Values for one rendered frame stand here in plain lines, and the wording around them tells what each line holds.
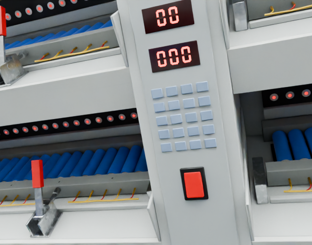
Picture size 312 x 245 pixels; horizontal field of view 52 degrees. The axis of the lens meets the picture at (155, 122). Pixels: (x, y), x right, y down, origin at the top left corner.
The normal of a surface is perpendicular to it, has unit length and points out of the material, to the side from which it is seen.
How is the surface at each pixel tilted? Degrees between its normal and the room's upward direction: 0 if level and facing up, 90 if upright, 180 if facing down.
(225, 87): 90
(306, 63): 109
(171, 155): 90
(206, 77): 90
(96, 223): 19
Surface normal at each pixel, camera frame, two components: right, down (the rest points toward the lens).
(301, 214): -0.25, -0.85
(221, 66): -0.26, 0.21
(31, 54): -0.19, 0.51
